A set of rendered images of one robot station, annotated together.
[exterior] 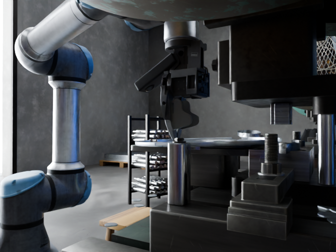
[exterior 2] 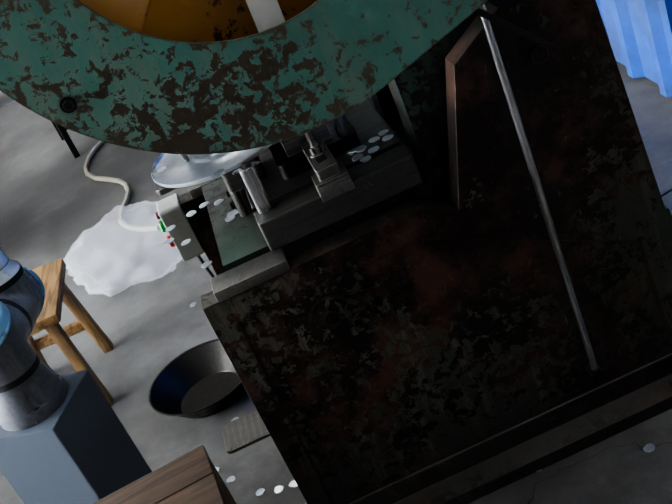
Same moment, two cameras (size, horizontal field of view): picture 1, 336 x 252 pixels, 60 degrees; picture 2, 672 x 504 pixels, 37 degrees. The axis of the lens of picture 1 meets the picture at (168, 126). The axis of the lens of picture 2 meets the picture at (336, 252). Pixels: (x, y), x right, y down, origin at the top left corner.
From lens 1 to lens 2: 1.43 m
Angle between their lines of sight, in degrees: 41
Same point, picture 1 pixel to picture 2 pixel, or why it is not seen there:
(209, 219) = (304, 204)
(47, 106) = not seen: outside the picture
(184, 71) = not seen: hidden behind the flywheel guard
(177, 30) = not seen: hidden behind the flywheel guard
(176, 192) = (264, 202)
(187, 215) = (288, 211)
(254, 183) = (324, 168)
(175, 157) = (252, 179)
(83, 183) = (33, 281)
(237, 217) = (326, 192)
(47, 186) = (14, 310)
